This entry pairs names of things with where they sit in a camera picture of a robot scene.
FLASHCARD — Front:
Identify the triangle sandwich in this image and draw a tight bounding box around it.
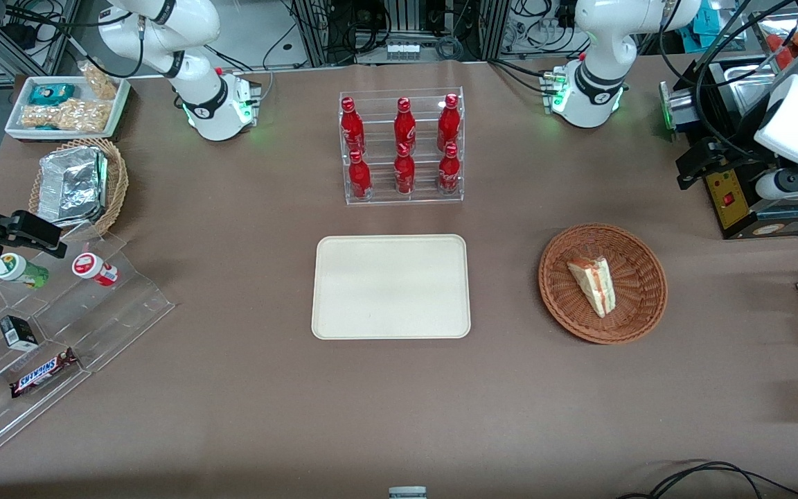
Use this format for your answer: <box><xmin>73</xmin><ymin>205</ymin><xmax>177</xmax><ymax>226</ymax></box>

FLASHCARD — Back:
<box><xmin>567</xmin><ymin>256</ymin><xmax>617</xmax><ymax>319</ymax></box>

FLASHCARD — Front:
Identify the oval tan wicker basket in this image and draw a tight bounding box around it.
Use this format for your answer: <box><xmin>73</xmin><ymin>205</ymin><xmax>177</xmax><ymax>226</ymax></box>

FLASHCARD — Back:
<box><xmin>28</xmin><ymin>137</ymin><xmax>130</xmax><ymax>240</ymax></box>

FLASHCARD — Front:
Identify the round brown wicker basket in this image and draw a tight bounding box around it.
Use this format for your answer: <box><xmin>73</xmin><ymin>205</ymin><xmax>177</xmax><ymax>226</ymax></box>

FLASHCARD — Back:
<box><xmin>538</xmin><ymin>222</ymin><xmax>668</xmax><ymax>345</ymax></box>

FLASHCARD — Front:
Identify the white tray with snacks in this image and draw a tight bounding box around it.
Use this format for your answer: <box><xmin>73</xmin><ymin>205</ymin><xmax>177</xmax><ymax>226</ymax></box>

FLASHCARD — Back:
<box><xmin>4</xmin><ymin>75</ymin><xmax>131</xmax><ymax>142</ymax></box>

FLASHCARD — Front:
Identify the cream rectangular tray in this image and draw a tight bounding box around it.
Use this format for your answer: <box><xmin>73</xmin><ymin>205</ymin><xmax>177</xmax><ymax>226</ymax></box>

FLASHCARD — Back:
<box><xmin>311</xmin><ymin>234</ymin><xmax>472</xmax><ymax>340</ymax></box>

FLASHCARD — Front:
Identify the green lidded cup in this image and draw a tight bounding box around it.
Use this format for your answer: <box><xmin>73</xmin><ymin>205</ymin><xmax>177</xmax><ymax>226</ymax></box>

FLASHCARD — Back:
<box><xmin>0</xmin><ymin>252</ymin><xmax>50</xmax><ymax>290</ymax></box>

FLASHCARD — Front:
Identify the black food warmer yellow panel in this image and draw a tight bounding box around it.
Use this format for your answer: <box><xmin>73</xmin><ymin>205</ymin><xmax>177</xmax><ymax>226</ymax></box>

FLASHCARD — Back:
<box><xmin>659</xmin><ymin>55</ymin><xmax>798</xmax><ymax>240</ymax></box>

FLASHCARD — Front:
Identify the silver foil pack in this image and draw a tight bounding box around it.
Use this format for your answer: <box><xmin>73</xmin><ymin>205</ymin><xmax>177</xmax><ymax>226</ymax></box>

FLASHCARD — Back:
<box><xmin>37</xmin><ymin>146</ymin><xmax>109</xmax><ymax>227</ymax></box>

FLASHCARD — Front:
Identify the red lidded cup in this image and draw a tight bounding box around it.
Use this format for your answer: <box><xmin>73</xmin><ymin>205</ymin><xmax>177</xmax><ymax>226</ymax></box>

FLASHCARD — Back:
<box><xmin>71</xmin><ymin>252</ymin><xmax>121</xmax><ymax>288</ymax></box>

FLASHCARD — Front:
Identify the small black box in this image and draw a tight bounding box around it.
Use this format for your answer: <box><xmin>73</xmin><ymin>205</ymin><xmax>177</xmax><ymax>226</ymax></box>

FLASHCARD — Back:
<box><xmin>0</xmin><ymin>315</ymin><xmax>39</xmax><ymax>352</ymax></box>

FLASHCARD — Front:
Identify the clear acrylic stepped display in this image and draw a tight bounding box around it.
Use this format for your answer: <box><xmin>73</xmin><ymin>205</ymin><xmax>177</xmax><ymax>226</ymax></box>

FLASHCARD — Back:
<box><xmin>0</xmin><ymin>232</ymin><xmax>177</xmax><ymax>469</ymax></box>

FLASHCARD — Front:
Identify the large clear peanut snack bag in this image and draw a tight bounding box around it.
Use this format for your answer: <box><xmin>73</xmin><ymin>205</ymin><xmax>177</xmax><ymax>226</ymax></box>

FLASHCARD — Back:
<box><xmin>20</xmin><ymin>98</ymin><xmax>111</xmax><ymax>133</ymax></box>

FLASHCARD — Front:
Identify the Snickers chocolate bar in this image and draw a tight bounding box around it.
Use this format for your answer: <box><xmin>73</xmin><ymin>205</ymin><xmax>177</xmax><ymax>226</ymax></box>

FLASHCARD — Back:
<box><xmin>10</xmin><ymin>347</ymin><xmax>80</xmax><ymax>399</ymax></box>

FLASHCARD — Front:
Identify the teal snack packet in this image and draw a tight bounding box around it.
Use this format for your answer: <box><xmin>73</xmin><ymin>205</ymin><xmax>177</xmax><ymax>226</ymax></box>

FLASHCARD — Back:
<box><xmin>28</xmin><ymin>83</ymin><xmax>76</xmax><ymax>107</ymax></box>

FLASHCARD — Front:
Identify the small clear snack bag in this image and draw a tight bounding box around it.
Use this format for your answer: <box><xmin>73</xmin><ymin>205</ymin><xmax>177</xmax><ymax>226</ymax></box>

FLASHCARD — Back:
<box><xmin>78</xmin><ymin>61</ymin><xmax>120</xmax><ymax>100</ymax></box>

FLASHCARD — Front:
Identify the red cola bottle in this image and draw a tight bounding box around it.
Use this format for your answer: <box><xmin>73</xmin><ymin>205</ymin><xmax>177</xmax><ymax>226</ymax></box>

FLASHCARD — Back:
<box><xmin>340</xmin><ymin>96</ymin><xmax>366</xmax><ymax>155</ymax></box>
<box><xmin>394</xmin><ymin>143</ymin><xmax>416</xmax><ymax>195</ymax></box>
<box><xmin>438</xmin><ymin>142</ymin><xmax>461</xmax><ymax>195</ymax></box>
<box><xmin>393</xmin><ymin>97</ymin><xmax>417</xmax><ymax>155</ymax></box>
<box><xmin>436</xmin><ymin>94</ymin><xmax>461</xmax><ymax>152</ymax></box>
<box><xmin>348</xmin><ymin>150</ymin><xmax>372</xmax><ymax>200</ymax></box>

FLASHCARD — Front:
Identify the clear acrylic bottle rack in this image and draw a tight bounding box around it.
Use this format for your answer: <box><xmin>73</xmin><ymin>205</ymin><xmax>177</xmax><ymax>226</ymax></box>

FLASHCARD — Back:
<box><xmin>339</xmin><ymin>87</ymin><xmax>466</xmax><ymax>206</ymax></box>

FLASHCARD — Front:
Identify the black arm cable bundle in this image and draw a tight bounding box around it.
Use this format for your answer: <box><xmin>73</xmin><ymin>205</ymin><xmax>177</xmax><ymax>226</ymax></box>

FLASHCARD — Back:
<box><xmin>659</xmin><ymin>0</ymin><xmax>798</xmax><ymax>161</ymax></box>

